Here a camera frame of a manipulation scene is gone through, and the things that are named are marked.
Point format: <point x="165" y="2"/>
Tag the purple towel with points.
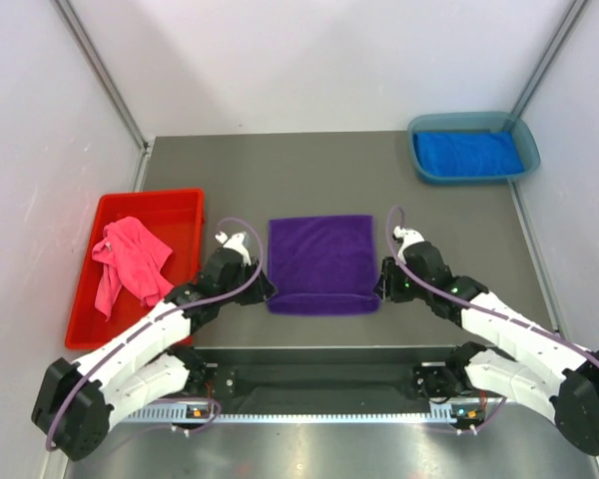
<point x="323" y="266"/>

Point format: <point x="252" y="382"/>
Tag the blue towel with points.
<point x="458" y="156"/>

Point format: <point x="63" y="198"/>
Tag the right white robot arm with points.
<point x="521" y="360"/>

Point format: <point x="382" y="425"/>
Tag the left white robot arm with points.
<point x="79" y="402"/>

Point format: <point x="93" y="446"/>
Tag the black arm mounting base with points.
<point x="322" y="380"/>

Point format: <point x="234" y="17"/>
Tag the red plastic bin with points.
<point x="175" y="217"/>

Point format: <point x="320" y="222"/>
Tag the pink towel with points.
<point x="132" y="258"/>

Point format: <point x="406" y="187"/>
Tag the teal translucent plastic tray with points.
<point x="477" y="122"/>

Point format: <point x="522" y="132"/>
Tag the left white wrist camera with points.
<point x="237" y="242"/>

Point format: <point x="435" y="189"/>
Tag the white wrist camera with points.
<point x="405" y="238"/>
<point x="237" y="242"/>

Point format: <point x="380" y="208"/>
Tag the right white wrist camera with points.
<point x="405" y="238"/>

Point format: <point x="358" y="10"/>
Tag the white slotted cable duct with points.
<point x="185" y="413"/>

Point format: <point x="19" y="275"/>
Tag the left aluminium frame post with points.
<point x="71" y="19"/>

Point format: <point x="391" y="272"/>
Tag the aluminium frame post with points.
<point x="573" y="14"/>
<point x="71" y="19"/>

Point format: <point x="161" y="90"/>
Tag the right aluminium frame post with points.
<point x="573" y="14"/>

